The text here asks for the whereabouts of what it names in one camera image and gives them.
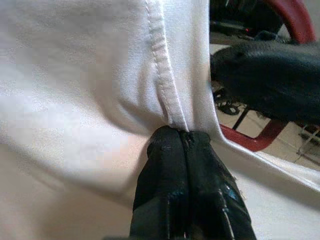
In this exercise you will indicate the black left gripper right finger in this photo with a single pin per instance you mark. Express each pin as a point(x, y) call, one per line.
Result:
point(212, 200)

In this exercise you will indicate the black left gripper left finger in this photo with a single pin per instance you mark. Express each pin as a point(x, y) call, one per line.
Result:
point(162, 187)

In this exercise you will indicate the white garment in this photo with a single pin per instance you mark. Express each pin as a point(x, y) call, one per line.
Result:
point(75, 75)

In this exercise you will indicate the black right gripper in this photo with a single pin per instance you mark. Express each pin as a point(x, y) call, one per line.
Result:
point(237, 15)

